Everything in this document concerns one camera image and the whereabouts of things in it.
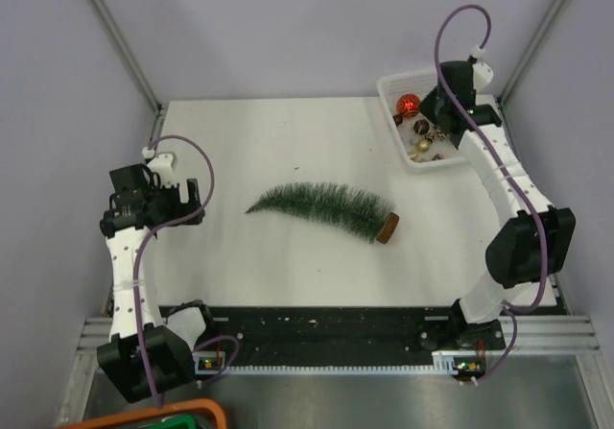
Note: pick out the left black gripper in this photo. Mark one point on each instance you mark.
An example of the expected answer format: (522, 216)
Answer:
(180, 210)

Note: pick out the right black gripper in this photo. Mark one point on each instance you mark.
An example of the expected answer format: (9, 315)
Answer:
(426, 106)

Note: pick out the small green christmas tree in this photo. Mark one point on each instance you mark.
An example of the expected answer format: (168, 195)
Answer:
(358, 212)

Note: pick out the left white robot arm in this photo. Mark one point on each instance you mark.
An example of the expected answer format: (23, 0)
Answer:
(147, 352)

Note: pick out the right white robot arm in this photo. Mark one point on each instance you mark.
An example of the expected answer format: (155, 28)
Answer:
(534, 237)

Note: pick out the brown bauble left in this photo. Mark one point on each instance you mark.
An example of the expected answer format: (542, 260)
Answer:
(422, 127)

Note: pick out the red glitter bauble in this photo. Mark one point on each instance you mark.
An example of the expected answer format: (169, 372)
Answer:
(408, 105)

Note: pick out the white plastic basket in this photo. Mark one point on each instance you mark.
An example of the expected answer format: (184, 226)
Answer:
(442, 153)

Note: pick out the orange bin rim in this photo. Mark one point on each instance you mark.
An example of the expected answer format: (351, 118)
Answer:
(204, 407)

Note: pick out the green bin lid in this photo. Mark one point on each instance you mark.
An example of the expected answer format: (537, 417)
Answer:
(183, 421)

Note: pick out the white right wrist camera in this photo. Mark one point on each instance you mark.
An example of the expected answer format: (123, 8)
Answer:
(482, 72)

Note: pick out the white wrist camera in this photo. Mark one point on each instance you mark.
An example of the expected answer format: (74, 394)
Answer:
(162, 164)
(482, 72)

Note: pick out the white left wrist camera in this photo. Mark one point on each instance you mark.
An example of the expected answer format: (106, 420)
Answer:
(162, 164)

